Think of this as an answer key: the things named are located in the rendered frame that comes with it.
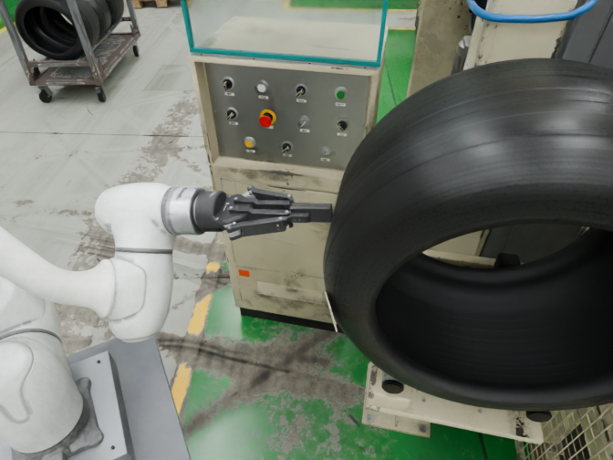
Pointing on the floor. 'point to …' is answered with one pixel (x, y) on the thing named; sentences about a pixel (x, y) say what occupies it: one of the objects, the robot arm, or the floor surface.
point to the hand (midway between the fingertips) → (312, 213)
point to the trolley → (70, 41)
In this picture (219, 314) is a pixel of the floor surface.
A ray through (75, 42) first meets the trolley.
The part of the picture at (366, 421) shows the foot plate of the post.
